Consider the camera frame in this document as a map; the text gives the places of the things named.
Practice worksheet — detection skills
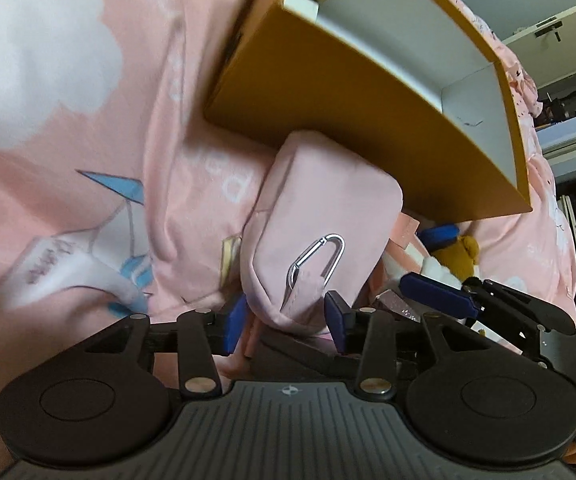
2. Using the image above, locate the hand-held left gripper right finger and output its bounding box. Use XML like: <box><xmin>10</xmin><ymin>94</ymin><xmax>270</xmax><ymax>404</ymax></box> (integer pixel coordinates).
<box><xmin>323</xmin><ymin>290</ymin><xmax>494</xmax><ymax>404</ymax></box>

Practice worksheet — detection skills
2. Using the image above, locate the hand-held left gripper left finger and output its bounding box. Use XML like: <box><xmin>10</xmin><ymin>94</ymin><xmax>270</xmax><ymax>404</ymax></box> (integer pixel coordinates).
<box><xmin>85</xmin><ymin>294</ymin><xmax>249</xmax><ymax>402</ymax></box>

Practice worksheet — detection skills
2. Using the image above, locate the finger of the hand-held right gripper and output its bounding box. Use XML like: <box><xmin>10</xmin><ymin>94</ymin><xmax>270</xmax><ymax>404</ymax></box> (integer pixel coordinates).
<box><xmin>399</xmin><ymin>272</ymin><xmax>576</xmax><ymax>337</ymax></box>

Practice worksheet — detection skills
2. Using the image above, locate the illustrated card box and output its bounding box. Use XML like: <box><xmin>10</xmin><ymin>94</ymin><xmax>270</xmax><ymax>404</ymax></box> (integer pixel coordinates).
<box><xmin>375</xmin><ymin>290</ymin><xmax>427</xmax><ymax>326</ymax></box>

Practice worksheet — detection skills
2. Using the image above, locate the brown dog plush toy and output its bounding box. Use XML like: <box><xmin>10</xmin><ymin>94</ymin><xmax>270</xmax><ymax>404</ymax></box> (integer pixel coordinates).
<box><xmin>418</xmin><ymin>224</ymin><xmax>483</xmax><ymax>287</ymax></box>

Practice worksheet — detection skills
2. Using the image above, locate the pink fabric pouch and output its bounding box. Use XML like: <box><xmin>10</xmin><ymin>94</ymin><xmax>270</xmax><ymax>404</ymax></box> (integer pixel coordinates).
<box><xmin>240</xmin><ymin>130</ymin><xmax>403</xmax><ymax>337</ymax></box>

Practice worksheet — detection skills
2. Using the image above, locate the orange cardboard box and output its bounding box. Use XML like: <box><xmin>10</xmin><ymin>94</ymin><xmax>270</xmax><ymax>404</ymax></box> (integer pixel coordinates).
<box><xmin>204</xmin><ymin>0</ymin><xmax>534</xmax><ymax>223</ymax></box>

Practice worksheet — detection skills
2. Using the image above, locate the silver carabiner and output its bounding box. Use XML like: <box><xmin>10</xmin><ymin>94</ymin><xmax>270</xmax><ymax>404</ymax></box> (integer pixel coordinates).
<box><xmin>286</xmin><ymin>233</ymin><xmax>347</xmax><ymax>292</ymax></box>

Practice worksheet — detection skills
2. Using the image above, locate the pink printed blanket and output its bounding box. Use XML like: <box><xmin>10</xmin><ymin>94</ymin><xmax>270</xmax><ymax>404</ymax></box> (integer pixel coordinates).
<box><xmin>0</xmin><ymin>0</ymin><xmax>576</xmax><ymax>480</ymax></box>

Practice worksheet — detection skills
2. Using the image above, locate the small black device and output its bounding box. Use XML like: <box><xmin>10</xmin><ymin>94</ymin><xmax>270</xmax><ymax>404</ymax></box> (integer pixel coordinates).
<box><xmin>534</xmin><ymin>16</ymin><xmax>566</xmax><ymax>41</ymax></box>

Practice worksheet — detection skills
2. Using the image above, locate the small white box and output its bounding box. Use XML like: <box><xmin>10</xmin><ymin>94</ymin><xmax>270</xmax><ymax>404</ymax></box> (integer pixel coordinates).
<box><xmin>281</xmin><ymin>0</ymin><xmax>321</xmax><ymax>24</ymax></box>

